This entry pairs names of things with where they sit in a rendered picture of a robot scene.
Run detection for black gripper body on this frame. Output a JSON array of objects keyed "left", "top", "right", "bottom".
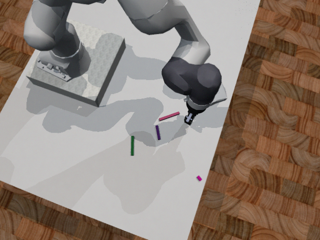
[{"left": 186, "top": 102, "right": 206, "bottom": 117}]

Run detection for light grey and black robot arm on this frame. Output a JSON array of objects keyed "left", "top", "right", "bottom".
[{"left": 23, "top": 0, "right": 227, "bottom": 110}]

